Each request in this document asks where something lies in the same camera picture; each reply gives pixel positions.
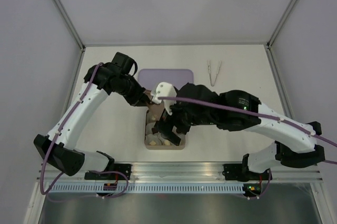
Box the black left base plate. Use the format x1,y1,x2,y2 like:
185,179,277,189
114,163,132,180

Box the lilac plastic tray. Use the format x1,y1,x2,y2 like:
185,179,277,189
137,69,194,90

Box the beige tin lid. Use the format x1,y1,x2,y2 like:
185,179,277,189
145,90,165,135

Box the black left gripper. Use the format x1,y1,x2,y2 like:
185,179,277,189
113,76,153,108

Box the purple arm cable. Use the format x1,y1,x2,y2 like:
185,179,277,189
39,62,105,196
152,96,337,201

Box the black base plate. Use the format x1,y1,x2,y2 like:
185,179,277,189
222,163,272,182
114,163,132,180

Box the aluminium frame post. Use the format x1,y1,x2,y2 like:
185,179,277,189
36,0,86,51
267,0,315,48

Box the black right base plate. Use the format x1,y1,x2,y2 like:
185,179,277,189
222,163,272,182

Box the aluminium mounting rail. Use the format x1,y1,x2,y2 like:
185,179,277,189
36,161,323,182

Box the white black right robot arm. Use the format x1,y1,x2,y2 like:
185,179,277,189
151,82,325,181

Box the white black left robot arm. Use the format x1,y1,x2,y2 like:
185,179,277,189
34,52,150,180

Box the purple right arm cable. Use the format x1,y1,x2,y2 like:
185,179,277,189
152,96,337,201

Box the white slotted cable duct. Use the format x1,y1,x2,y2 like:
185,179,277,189
51,182,244,194

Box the aluminium frame post left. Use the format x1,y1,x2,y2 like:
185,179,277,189
36,0,86,51

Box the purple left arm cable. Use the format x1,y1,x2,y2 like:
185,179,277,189
39,62,105,196

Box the aluminium frame post right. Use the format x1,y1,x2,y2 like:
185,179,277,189
267,0,315,48

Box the metal tongs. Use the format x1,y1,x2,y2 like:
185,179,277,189
207,60,222,87

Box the beige tin box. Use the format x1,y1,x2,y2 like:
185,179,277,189
144,110,186,150

